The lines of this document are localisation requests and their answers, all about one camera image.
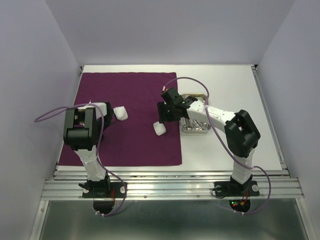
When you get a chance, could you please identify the white gauze pad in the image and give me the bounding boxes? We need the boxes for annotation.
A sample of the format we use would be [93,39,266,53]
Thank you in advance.
[153,121,167,136]
[113,106,129,121]

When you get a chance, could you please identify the steel forceps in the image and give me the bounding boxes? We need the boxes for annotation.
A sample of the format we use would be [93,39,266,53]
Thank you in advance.
[199,121,208,131]
[181,117,192,131]

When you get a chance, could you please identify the curved forceps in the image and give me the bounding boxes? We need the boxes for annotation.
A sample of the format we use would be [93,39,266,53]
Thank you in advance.
[189,119,202,131]

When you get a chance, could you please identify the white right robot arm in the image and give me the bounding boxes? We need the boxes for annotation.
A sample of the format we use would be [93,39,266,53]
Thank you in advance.
[157,87,261,198]

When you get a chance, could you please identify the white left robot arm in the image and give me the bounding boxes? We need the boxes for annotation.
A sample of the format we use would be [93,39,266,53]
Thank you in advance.
[63,102,114,198]

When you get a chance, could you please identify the stainless steel tray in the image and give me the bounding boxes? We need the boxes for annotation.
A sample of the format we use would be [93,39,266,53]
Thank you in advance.
[179,93,211,135]

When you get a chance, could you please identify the purple cloth mat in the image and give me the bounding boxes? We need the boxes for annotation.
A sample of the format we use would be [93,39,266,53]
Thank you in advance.
[57,71,183,167]

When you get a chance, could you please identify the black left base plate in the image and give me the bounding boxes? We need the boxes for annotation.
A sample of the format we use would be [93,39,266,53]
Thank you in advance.
[78,180,127,217]

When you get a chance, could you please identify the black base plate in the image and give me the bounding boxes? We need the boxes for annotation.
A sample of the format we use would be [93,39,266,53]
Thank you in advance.
[210,177,260,214]
[78,180,127,217]

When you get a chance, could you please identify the aluminium right side rail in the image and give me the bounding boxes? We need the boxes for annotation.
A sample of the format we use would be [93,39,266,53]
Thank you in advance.
[251,65,291,177]

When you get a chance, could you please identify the aluminium rail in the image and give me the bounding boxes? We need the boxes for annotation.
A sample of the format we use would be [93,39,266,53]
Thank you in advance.
[251,65,291,177]
[41,170,304,201]

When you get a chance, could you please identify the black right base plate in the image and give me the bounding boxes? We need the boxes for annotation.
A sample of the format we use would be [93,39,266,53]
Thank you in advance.
[210,177,260,214]

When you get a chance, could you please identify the aluminium front rail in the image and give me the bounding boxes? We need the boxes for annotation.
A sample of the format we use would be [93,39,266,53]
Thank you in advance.
[41,170,304,201]

